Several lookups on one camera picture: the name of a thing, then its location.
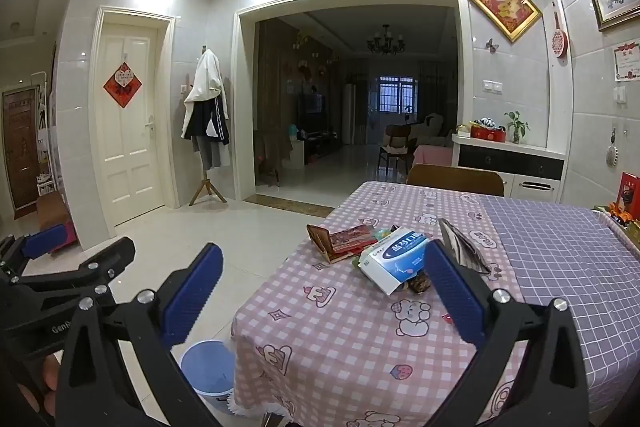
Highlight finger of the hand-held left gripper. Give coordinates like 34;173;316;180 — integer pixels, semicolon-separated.
0;223;67;280
7;237;137;308

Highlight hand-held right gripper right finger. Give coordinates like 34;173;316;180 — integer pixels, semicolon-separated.
422;239;591;427

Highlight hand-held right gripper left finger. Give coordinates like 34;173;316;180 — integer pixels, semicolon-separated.
54;243;224;427

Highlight blue plastic waste bin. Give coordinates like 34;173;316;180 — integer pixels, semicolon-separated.
180;340;236;415

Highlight person's left hand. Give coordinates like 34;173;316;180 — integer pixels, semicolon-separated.
42;353;63;418

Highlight pink box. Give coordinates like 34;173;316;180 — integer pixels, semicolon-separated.
50;224;78;253

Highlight silver foil bag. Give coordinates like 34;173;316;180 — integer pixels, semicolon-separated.
437;218;493;275

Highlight blue and white carton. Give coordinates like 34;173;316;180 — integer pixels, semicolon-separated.
358;227;433;297

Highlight white shelf rack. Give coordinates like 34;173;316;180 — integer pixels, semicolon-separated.
32;72;63;198

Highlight carved wooden entry door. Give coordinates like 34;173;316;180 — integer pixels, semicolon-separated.
2;87;40;210

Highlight white panel door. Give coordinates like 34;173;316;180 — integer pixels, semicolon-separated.
95;6;177;228

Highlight wooden coat stand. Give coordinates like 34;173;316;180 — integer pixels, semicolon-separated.
189;44;227;206

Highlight purple checked tablecloth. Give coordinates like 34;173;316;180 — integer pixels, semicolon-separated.
480;196;640;423

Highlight red printed flat packet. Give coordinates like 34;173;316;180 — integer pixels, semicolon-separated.
329;224;381;258

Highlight pink checked tablecloth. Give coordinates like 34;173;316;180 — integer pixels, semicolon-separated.
231;180;531;427

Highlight red brown flat packet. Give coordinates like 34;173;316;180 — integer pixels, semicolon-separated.
306;224;353;265

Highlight pink covered side table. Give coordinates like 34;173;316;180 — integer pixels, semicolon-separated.
412;144;453;168

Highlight grey trousers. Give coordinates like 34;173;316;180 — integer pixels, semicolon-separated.
200;137;226;170

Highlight white and black sideboard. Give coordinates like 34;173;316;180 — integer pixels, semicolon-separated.
451;133;566;202

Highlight wooden chair with cushion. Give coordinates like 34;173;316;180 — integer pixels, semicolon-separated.
377;124;416;175

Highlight red tin box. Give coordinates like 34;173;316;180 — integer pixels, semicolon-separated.
470;127;507;142

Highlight brown draped cloth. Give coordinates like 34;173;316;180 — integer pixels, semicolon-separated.
254;127;293;185

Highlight light sofa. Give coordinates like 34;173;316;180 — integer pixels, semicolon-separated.
410;113;456;148

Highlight red diamond door decoration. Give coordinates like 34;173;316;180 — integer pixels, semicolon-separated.
102;62;138;109

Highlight green potted plant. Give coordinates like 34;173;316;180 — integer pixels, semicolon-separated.
504;109;530;144

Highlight tray of colourful items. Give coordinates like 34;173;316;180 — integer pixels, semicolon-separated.
595;202;640;253

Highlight dark television cabinet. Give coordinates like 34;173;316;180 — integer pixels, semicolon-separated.
300;132;343;165

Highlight red gift box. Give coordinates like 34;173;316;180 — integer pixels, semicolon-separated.
617;172;640;220

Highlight barred window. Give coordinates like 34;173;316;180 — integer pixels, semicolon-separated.
377;76;416;112

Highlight white standing air conditioner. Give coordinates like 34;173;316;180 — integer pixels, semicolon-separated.
342;83;357;145

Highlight television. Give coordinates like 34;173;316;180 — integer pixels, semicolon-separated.
298;93;328;130

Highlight dark chandelier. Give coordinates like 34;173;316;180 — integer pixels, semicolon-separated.
366;24;406;55

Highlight gold diamond framed picture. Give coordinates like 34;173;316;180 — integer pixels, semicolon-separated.
467;0;543;44

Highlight red round wall ornament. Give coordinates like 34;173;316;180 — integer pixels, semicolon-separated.
550;0;571;59

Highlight wall certificate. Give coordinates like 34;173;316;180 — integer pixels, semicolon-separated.
614;39;640;82

